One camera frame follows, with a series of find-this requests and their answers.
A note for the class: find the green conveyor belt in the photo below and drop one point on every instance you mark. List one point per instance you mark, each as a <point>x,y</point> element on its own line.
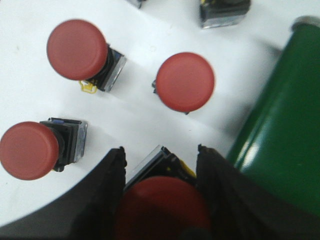
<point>278,147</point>

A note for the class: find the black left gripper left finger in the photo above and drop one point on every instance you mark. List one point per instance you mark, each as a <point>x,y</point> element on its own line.
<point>86,212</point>

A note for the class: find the clear base switch block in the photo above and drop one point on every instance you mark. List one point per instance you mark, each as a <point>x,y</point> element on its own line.
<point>222,13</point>

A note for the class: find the red mushroom push button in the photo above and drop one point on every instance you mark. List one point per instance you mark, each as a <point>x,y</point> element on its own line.
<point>184,82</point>
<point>161,202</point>
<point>77,50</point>
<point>30,150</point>

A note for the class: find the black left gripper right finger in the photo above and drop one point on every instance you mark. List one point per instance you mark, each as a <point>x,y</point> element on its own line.
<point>241,210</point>

